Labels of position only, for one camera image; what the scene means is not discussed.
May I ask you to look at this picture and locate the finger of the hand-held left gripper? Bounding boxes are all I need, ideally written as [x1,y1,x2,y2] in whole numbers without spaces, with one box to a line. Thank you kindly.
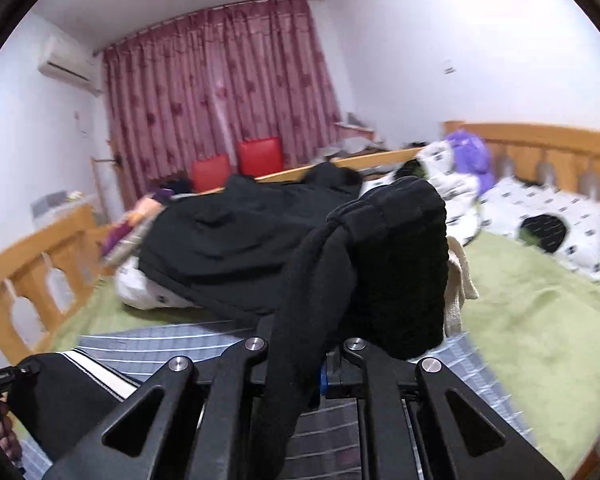
[11,364,43,382]

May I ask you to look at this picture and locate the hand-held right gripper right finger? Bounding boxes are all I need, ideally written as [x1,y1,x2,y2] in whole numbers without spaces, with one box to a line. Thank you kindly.
[321,337,566,480]

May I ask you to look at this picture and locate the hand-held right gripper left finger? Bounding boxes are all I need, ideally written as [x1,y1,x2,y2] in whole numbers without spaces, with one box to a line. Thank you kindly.
[45,316,277,480]

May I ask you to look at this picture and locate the black pants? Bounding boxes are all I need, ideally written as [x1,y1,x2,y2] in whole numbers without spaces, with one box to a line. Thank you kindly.
[7,177,451,480]

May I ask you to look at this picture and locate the person's left hand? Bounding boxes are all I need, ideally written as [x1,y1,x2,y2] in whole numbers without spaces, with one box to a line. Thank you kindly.
[0,399,25,463]

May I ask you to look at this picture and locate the grey checked star blanket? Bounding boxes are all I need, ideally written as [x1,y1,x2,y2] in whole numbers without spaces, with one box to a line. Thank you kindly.
[20,322,536,480]

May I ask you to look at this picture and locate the white floral quilt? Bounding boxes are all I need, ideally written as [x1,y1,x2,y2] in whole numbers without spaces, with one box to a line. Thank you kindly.
[115,140,483,311]

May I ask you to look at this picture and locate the black jacket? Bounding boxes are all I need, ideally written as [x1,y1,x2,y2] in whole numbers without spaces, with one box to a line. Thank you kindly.
[137,162,366,321]

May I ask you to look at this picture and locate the cream knitted cloth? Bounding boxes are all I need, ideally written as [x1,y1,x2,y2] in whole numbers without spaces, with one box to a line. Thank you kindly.
[445,237,481,338]

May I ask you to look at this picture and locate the green bed sheet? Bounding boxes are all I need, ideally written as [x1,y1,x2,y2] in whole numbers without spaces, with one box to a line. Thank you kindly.
[50,230,600,478]

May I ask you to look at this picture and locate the grey box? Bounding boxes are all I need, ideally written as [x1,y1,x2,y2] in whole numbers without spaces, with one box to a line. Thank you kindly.
[30,190,75,228]

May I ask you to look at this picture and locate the red chair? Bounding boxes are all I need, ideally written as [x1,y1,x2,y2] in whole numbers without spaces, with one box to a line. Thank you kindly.
[237,136,285,178]
[190,154,232,193]

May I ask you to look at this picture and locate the wooden coat rack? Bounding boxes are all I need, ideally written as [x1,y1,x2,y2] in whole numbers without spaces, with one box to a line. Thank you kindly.
[91,140,125,211]

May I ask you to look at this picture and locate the purple cloth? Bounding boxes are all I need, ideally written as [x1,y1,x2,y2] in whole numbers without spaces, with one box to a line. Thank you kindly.
[445,129,496,193]

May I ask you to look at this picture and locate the pile of desk clutter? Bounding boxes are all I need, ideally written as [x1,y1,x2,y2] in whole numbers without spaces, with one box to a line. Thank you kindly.
[320,112,421,158]

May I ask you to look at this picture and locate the white floral pillow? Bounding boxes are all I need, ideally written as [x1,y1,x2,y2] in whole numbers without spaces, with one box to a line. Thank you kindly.
[480,177,600,283]

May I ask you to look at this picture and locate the maroon floral curtain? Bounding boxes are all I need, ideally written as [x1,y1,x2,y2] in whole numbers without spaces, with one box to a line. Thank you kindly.
[102,0,343,196]

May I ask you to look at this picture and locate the white air conditioner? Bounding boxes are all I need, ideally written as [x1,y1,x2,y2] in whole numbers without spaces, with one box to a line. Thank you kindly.
[37,34,103,96]

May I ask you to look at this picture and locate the curtain rod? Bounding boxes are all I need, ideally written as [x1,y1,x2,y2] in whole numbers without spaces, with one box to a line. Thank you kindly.
[92,0,326,56]

